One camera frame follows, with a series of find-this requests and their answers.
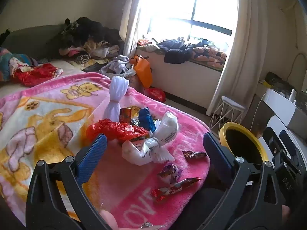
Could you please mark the dark jacket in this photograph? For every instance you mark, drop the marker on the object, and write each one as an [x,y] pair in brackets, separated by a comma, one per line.
[175,52]

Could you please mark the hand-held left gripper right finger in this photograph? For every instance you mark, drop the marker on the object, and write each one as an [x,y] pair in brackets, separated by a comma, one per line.
[214,146]

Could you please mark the red shopping bag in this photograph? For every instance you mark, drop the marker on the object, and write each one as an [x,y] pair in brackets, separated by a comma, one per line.
[156,94]

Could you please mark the grey headboard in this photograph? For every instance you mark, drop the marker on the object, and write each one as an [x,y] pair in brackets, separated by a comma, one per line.
[31,40]

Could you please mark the narrow cream curtain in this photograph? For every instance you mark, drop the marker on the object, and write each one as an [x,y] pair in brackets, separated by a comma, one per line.
[130,28]

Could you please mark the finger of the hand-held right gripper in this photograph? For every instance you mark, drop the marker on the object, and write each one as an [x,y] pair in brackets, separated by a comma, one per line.
[289,142]

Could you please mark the dark red snack wrapper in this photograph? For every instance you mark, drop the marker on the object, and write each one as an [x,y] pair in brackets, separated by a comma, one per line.
[194,154]

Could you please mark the colourful snack packet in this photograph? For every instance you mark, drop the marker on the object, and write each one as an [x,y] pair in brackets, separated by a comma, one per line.
[135,117]

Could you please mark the black bag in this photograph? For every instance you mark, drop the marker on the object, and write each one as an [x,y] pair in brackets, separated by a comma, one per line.
[278,81]

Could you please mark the floral quilt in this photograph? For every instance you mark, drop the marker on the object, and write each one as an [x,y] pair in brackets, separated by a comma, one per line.
[211,55]

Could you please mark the long red snack wrapper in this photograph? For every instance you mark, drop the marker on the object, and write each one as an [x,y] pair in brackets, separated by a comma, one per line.
[177,186]

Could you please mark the yellow object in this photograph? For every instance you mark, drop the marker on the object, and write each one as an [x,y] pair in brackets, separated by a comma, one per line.
[266,83]

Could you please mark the yellow rimmed black bin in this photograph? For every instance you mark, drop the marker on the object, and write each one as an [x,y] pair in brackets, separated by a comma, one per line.
[249,146]

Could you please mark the row of cosmetic bottles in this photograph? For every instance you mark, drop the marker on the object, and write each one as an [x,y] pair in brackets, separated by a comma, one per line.
[292,94]

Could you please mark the white knotted thin bag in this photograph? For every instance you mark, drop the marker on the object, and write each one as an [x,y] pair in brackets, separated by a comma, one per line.
[117,88]

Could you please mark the blue plastic bag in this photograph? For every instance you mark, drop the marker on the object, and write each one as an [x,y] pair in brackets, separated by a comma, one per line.
[145,118]

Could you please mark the white pipe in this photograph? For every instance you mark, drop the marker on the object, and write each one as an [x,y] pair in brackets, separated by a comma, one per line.
[289,7]

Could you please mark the red drink can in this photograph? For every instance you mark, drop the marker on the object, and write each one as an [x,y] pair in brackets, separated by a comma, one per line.
[124,116]

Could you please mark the person's dark pants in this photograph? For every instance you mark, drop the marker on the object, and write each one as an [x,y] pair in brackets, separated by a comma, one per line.
[203,208]

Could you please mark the white petal shaped cabinet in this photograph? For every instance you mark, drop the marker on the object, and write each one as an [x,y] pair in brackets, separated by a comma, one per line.
[275,123]

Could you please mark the purple snack wrapper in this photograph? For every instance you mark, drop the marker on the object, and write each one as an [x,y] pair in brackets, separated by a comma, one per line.
[169,171]

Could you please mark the grey white clothes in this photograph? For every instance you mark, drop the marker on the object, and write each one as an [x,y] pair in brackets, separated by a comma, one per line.
[117,63]

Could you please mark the white desk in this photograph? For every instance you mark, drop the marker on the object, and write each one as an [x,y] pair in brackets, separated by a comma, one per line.
[278,105]

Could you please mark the red cloth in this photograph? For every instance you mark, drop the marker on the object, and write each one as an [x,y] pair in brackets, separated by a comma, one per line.
[36,74]

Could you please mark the white printed plastic bag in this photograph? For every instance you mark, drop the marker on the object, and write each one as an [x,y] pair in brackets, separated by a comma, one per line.
[168,124]

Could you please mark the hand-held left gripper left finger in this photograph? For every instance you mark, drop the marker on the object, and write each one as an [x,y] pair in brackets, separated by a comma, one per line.
[94,155]

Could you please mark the colourful cloth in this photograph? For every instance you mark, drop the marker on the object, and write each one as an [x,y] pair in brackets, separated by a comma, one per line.
[14,60]

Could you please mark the orange bag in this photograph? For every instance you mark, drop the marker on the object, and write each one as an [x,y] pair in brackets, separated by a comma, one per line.
[144,69]

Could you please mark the window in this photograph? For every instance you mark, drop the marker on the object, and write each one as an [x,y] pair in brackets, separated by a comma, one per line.
[211,4]

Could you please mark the pile of clothes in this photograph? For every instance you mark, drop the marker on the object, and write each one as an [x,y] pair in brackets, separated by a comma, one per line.
[91,28]

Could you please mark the wide cream curtain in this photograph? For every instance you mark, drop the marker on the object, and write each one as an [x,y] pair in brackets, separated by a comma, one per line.
[237,52]

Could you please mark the red plastic bag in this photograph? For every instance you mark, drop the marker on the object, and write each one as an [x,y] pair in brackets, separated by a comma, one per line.
[108,127]

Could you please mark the floral fabric bag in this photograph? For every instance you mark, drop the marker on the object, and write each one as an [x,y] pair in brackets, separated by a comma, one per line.
[138,83]

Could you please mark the pink bear printed blanket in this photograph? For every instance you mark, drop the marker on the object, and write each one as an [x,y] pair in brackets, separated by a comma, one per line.
[48,124]

